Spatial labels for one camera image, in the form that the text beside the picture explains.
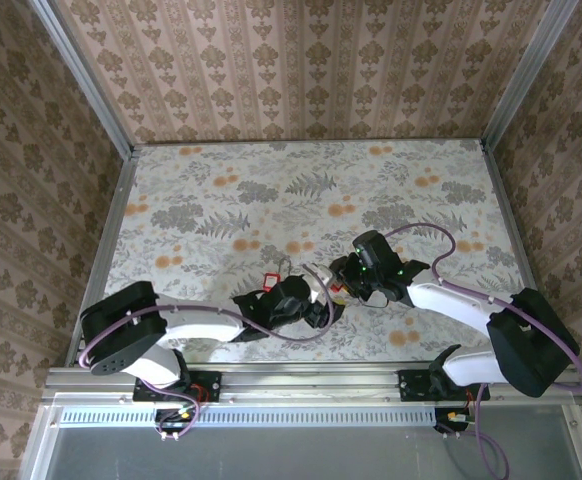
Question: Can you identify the red padlock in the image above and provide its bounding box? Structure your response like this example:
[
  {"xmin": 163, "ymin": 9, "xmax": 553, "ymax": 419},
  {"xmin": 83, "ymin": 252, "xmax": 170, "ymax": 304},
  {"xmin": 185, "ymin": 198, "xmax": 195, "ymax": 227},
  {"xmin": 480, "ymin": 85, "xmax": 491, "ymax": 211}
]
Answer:
[{"xmin": 262, "ymin": 257, "xmax": 296, "ymax": 292}]

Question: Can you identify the floral patterned table sheet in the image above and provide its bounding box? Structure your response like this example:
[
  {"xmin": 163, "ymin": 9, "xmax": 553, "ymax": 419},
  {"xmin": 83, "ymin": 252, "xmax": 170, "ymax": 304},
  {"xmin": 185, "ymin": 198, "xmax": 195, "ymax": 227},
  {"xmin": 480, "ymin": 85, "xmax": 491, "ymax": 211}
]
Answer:
[{"xmin": 88, "ymin": 139, "xmax": 547, "ymax": 364}]

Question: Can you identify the grey metal sheet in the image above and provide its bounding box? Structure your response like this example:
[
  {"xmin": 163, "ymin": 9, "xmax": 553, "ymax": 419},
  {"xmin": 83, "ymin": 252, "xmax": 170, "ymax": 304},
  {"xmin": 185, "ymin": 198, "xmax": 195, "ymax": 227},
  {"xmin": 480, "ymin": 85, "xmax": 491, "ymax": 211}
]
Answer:
[{"xmin": 40, "ymin": 424, "xmax": 582, "ymax": 480}]

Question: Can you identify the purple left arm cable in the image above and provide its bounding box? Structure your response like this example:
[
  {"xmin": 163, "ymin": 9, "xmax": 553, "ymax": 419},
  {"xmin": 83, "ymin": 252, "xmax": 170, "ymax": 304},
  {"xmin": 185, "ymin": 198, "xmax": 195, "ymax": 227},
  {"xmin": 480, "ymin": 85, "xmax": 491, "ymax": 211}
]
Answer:
[{"xmin": 78, "ymin": 264, "xmax": 336, "ymax": 440}]

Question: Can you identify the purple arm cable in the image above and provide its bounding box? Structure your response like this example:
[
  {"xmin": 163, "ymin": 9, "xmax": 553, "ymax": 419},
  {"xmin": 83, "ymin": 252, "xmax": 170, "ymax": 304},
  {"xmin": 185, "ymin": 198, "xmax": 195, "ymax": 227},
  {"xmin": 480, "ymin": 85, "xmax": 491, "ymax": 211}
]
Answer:
[
  {"xmin": 78, "ymin": 264, "xmax": 336, "ymax": 440},
  {"xmin": 385, "ymin": 222, "xmax": 582, "ymax": 480}
]

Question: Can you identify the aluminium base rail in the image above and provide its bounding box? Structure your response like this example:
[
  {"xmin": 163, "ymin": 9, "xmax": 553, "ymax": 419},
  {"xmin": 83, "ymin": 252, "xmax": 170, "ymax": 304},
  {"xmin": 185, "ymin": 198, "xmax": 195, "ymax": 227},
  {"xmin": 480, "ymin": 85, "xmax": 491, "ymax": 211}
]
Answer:
[{"xmin": 40, "ymin": 363, "xmax": 492, "ymax": 405}]

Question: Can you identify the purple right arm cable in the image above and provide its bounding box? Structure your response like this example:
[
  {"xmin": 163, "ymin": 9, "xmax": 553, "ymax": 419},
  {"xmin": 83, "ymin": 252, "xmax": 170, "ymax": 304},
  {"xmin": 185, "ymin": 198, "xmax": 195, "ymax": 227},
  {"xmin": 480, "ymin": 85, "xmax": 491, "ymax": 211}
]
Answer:
[{"xmin": 385, "ymin": 222, "xmax": 582, "ymax": 480}]

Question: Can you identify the grey slotted cable duct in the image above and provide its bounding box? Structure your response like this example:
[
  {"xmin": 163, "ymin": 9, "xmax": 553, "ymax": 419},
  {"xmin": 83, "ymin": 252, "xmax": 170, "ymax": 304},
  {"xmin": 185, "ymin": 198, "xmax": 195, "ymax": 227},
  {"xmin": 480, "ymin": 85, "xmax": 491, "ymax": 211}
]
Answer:
[{"xmin": 58, "ymin": 404, "xmax": 442, "ymax": 427}]

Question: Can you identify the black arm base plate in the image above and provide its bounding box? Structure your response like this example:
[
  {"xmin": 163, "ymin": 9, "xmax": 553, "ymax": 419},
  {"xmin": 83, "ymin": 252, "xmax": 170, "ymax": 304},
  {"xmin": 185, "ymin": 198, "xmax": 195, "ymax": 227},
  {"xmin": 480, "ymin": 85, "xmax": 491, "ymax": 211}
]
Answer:
[
  {"xmin": 398, "ymin": 368, "xmax": 491, "ymax": 402},
  {"xmin": 133, "ymin": 370, "xmax": 222, "ymax": 404}
]

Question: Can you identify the aluminium table side rail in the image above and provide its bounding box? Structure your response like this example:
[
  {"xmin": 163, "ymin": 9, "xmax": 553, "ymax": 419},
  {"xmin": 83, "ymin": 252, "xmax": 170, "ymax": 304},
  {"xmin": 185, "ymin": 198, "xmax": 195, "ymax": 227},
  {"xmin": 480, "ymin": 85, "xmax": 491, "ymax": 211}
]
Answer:
[
  {"xmin": 480, "ymin": 143, "xmax": 558, "ymax": 351},
  {"xmin": 68, "ymin": 147, "xmax": 141, "ymax": 371}
]

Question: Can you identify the black connector bracket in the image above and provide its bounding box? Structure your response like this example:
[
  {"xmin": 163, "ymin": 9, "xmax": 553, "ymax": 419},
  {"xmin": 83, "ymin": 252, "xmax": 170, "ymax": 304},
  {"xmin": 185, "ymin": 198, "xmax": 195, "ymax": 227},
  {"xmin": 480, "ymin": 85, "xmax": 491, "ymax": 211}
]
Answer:
[
  {"xmin": 433, "ymin": 407, "xmax": 472, "ymax": 434},
  {"xmin": 154, "ymin": 407, "xmax": 207, "ymax": 435}
]

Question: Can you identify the aluminium frame post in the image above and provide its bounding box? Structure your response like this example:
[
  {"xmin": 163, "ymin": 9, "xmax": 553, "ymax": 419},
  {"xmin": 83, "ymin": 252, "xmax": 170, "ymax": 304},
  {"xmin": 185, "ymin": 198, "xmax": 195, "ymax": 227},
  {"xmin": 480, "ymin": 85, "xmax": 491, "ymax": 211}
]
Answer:
[
  {"xmin": 479, "ymin": 0, "xmax": 581, "ymax": 150},
  {"xmin": 27, "ymin": 0, "xmax": 140, "ymax": 160}
]

